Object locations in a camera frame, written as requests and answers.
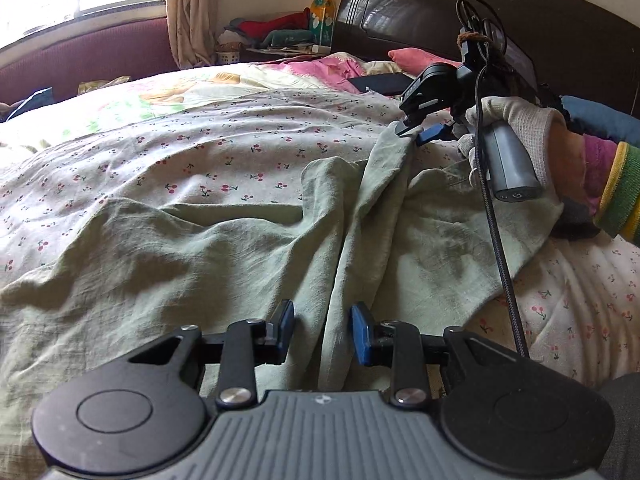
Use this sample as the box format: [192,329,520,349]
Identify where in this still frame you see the person's right hand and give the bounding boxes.
[457,95,568,195]

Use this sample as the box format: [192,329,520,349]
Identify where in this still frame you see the person's dark clothing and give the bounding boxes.
[597,372,640,480]

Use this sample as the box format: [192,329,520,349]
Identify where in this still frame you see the beige curtain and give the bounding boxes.
[165,0,221,68]

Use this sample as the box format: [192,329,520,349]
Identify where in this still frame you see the dark wooden headboard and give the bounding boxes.
[332,0,640,116]

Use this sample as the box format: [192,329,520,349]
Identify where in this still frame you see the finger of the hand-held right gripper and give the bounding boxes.
[394,115,426,139]
[414,122,456,147]

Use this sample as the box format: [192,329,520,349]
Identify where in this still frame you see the cartoon print blanket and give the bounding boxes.
[50,62,281,146]

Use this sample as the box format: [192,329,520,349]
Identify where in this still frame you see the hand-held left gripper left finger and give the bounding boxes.
[129,300,296,408]

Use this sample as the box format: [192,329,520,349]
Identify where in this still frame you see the blue garment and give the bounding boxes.
[560,95,640,148]

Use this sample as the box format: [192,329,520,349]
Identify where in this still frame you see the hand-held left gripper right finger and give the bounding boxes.
[350,302,525,408]

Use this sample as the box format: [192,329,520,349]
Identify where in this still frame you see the pink floral quilt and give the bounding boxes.
[265,52,416,96]

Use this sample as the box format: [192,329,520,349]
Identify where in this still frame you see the maroon upholstered panel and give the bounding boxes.
[0,17,178,106]

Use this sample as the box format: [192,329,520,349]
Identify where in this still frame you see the person's right forearm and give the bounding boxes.
[550,127,640,250]

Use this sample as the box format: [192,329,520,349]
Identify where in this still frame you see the cherry print bed sheet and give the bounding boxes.
[0,87,640,391]

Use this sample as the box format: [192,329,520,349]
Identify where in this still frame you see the yellow cloth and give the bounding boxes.
[77,76,131,93]

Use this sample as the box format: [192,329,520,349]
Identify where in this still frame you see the black braided cable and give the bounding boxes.
[455,0,531,361]

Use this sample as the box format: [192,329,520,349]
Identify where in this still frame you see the dark green cloth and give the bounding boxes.
[262,27,313,49]

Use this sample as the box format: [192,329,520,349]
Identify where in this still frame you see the red cloth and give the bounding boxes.
[237,10,313,36]

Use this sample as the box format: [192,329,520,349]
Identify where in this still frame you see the small woven basket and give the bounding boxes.
[216,42,246,66]

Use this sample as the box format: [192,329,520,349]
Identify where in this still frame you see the light green pants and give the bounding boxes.
[0,127,563,441]

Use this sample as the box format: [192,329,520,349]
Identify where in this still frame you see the dark grey cloth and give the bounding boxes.
[550,197,601,241]

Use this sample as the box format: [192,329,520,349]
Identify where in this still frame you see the yellow green carton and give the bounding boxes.
[307,0,336,46]

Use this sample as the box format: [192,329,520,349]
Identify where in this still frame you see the pink pillow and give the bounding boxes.
[389,47,463,78]

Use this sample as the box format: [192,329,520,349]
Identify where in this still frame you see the dark flat device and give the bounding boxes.
[347,72,413,96]

